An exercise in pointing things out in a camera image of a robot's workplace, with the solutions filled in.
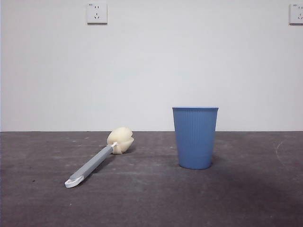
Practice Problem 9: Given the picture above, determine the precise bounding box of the blue ribbed plastic cup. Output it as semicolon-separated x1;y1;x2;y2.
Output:
172;106;219;170

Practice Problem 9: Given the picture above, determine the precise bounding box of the grey-handled cream sponge cup brush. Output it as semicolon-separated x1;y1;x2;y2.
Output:
64;126;134;189

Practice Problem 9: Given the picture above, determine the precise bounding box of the white wall socket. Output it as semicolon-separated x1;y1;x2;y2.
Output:
86;3;108;25
288;3;303;26

